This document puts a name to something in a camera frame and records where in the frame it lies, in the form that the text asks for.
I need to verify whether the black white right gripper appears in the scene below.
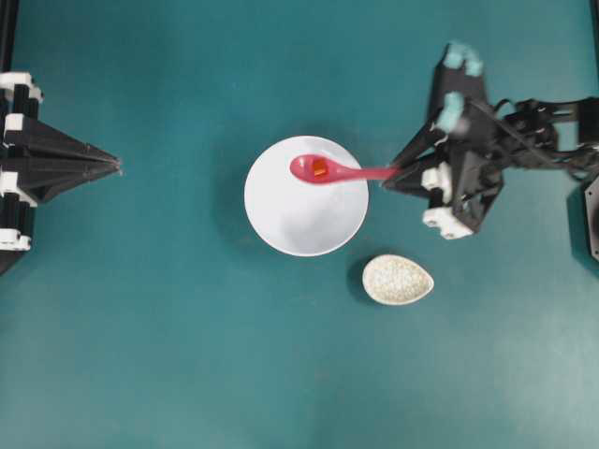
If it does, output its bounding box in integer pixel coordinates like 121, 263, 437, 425
382, 42, 504, 240

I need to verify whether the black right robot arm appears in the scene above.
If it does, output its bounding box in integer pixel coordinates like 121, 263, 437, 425
382, 42, 598, 239

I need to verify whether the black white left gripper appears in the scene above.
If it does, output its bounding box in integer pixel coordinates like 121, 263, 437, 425
1, 72, 121, 252

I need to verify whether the small red block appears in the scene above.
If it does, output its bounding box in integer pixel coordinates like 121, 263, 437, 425
312, 158, 329, 177

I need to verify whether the speckled ceramic spoon rest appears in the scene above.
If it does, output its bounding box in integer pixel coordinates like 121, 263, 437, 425
362, 254, 434, 306

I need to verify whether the white round bowl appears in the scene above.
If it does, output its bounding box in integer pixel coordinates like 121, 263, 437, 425
244, 136, 369, 257

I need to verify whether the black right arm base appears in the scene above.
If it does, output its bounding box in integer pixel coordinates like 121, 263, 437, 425
567, 177, 598, 278

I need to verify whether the black frame rail left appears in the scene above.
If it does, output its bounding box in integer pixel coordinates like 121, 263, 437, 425
0, 0, 20, 73

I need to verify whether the pink plastic spoon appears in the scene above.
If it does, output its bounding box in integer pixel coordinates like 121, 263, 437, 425
289, 154, 401, 184

